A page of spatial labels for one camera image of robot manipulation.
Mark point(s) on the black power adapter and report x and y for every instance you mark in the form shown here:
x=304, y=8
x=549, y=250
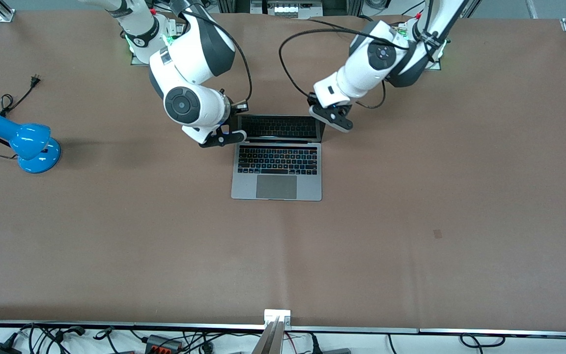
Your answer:
x=0, y=349

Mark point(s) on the blue desk lamp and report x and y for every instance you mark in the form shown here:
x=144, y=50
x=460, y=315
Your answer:
x=30, y=145

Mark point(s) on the black aluminium frame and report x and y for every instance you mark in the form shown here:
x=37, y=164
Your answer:
x=234, y=6

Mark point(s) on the white power strip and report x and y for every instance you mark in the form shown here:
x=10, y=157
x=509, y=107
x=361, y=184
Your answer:
x=293, y=10

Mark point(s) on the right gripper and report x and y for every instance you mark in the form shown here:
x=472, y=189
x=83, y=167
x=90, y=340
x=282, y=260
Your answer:
x=234, y=105

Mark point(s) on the silver table edge bracket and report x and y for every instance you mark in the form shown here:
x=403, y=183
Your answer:
x=277, y=314

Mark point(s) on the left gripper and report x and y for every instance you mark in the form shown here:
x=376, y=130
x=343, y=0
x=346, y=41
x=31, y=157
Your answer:
x=310, y=99

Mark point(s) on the grey box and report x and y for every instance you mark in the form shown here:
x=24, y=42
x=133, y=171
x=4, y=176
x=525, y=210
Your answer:
x=336, y=351

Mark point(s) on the grey laptop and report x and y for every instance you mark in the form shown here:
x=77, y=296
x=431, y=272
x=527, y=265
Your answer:
x=277, y=172

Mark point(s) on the black orange connector box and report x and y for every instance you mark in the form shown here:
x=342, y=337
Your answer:
x=162, y=343

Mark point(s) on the black plug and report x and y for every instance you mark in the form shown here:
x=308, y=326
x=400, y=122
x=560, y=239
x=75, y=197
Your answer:
x=315, y=345

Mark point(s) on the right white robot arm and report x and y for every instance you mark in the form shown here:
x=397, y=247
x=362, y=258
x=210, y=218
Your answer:
x=194, y=54

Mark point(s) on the silver aluminium profile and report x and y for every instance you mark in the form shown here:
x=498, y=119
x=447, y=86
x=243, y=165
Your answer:
x=270, y=339

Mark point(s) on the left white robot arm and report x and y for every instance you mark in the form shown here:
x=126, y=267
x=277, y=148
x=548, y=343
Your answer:
x=386, y=54

